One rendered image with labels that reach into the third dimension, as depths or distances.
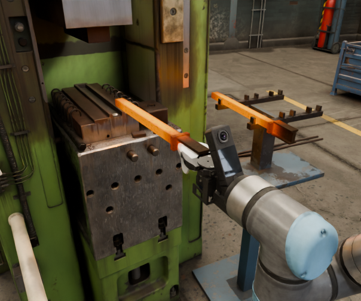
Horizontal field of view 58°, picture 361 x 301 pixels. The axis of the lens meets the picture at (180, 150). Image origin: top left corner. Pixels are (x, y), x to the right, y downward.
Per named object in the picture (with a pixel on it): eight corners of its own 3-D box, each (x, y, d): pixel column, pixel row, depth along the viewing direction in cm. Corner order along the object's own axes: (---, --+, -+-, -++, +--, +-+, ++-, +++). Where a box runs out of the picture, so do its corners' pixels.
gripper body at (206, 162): (189, 191, 69) (225, 224, 60) (190, 155, 65) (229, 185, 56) (217, 181, 72) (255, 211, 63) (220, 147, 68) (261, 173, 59)
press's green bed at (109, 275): (181, 300, 159) (181, 225, 138) (109, 340, 142) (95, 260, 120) (134, 234, 201) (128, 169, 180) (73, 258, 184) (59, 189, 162)
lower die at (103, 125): (139, 131, 115) (138, 108, 111) (83, 144, 106) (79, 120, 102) (99, 99, 147) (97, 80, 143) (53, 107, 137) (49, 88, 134)
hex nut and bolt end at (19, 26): (29, 46, 99) (24, 22, 96) (19, 47, 98) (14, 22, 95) (27, 45, 101) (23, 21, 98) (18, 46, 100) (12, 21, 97)
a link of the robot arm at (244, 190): (244, 195, 52) (287, 178, 56) (225, 181, 55) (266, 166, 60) (238, 238, 56) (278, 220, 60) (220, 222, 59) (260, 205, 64)
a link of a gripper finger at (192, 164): (174, 159, 69) (200, 177, 62) (174, 152, 68) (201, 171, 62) (193, 153, 71) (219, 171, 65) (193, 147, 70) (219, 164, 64)
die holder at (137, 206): (182, 226, 138) (183, 128, 117) (95, 261, 120) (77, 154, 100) (128, 168, 180) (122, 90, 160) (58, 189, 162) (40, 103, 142)
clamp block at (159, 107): (169, 124, 121) (168, 107, 118) (148, 129, 117) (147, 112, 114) (153, 114, 130) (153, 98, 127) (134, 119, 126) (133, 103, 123)
